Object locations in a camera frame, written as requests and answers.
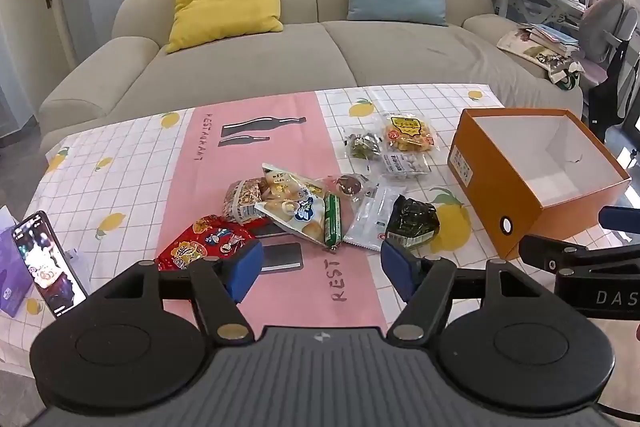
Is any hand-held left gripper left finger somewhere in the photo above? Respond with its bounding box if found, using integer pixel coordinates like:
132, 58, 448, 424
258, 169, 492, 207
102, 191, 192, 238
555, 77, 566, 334
89, 239, 264, 343

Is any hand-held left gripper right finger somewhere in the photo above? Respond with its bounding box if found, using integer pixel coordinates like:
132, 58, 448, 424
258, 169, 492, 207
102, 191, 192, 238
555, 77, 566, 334
381, 239, 555, 343

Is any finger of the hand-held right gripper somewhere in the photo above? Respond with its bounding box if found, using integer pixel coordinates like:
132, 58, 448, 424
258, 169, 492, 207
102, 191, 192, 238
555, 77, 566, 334
518, 234, 640, 279
598, 205, 640, 235

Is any dark green seaweed packet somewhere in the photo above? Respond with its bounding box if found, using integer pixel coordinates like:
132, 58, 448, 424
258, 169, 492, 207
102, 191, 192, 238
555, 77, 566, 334
384, 194, 441, 250

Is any white clear packet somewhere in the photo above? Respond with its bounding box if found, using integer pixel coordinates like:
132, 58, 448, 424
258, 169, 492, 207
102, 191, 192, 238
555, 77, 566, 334
342, 182, 408, 253

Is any red snack packet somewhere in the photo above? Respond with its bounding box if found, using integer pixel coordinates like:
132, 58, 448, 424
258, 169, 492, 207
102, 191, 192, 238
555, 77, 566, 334
155, 214, 258, 273

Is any brown nut bar packet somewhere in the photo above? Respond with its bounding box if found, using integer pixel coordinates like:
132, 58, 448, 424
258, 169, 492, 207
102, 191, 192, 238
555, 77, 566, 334
221, 177, 271, 224

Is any green sausage stick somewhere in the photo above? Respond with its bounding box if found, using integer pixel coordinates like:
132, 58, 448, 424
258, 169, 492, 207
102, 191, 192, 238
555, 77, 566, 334
322, 192, 342, 253

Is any orange cardboard box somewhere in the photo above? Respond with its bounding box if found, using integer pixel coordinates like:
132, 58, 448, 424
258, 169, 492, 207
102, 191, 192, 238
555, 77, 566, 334
446, 108, 632, 261

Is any white and blue bread bag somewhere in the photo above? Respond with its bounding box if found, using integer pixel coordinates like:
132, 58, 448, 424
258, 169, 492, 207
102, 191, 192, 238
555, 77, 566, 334
254, 163, 328, 245

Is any clear brown cake packet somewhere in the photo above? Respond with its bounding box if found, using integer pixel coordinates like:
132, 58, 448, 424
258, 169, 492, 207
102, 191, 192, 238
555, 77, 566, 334
327, 173, 373, 200

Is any white bean packet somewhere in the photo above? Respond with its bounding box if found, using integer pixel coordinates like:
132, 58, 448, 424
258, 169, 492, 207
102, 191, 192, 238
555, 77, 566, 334
381, 149, 433, 180

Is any clear green snack packet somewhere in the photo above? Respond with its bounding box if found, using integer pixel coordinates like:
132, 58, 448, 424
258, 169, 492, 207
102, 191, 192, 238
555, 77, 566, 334
342, 127, 386, 162

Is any yellow fried snack packet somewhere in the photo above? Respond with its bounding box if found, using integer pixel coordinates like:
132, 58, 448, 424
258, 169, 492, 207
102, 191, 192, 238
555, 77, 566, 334
377, 112, 441, 155

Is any pink and white checked tablecloth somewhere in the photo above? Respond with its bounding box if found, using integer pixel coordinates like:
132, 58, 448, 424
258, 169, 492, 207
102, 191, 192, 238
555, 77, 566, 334
0, 83, 631, 365

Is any printed tote bag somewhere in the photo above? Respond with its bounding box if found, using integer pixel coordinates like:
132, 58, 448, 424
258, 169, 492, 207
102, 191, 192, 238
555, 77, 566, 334
547, 59, 586, 92

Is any stack of books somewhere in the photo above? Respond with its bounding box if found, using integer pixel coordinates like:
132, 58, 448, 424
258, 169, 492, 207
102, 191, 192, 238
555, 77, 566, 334
500, 23, 583, 68

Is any grey chair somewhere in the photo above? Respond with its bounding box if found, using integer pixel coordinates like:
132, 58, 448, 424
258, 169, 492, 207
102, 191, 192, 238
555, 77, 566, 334
577, 0, 640, 62

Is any smartphone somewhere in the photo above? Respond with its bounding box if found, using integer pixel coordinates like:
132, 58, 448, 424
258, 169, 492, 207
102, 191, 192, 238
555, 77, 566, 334
11, 210, 90, 319

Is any beige sofa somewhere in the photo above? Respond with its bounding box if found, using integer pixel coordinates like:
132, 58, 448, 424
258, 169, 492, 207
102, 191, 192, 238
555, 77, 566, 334
39, 0, 585, 152

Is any purple box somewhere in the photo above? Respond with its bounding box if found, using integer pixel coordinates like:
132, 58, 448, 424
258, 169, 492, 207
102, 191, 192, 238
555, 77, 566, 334
0, 206, 38, 318

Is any yellow pillow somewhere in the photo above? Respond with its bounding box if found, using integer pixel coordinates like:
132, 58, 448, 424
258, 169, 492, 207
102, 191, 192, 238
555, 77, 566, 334
165, 0, 285, 54

